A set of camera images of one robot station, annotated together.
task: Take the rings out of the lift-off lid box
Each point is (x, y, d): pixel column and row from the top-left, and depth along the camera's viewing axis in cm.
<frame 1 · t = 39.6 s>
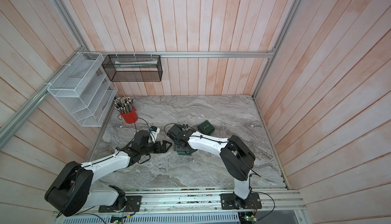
left hand: (165, 146, 88), fingers open
right hand: (182, 146, 90), fingers open
right green jewelry box: (206, 127, 100), point 4 cm above the table
red pencil cup: (130, 117, 104), point 5 cm above the table
pencils bundle: (123, 104, 95), point 18 cm above the table

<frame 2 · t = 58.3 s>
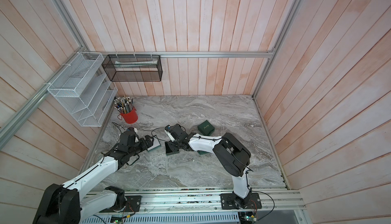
left hand: (148, 143, 88), fingers open
right hand: (171, 142, 93), fingers open
the named things where they were.

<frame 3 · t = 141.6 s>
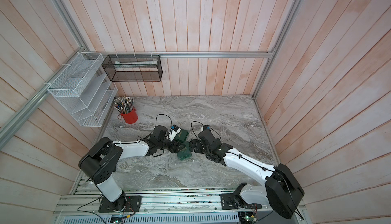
left hand: (180, 145, 92), fingers open
right hand: (195, 143, 85), fingers open
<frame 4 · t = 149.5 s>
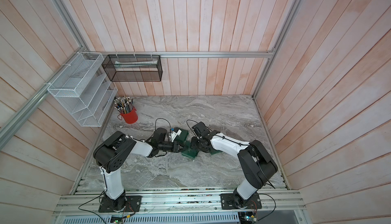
left hand: (185, 151, 90), fingers open
right hand: (192, 145, 90), fingers open
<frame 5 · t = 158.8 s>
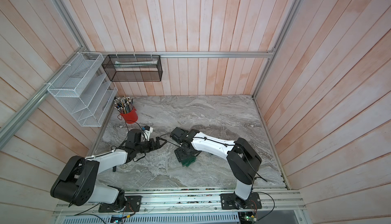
left hand: (162, 144, 89), fingers open
right hand: (184, 154, 86), fingers open
